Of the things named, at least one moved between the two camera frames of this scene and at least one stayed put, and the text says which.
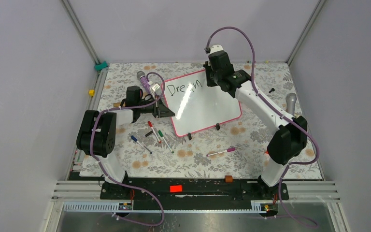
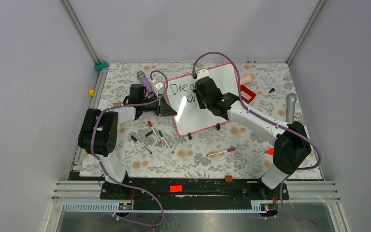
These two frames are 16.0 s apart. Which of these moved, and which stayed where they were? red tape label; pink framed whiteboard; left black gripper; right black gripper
Moved: right black gripper
Stayed: pink framed whiteboard; left black gripper; red tape label
